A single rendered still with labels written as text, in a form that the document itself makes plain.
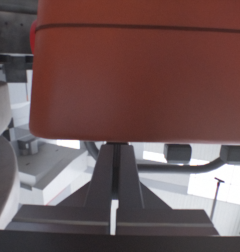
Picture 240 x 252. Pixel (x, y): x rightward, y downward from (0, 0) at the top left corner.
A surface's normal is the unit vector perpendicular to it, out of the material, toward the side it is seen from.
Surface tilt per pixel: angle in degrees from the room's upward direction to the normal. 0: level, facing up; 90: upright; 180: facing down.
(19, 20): 90
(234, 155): 90
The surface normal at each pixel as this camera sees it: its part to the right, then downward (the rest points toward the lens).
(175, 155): 0.00, 0.26
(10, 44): 0.37, 0.26
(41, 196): -0.35, 0.24
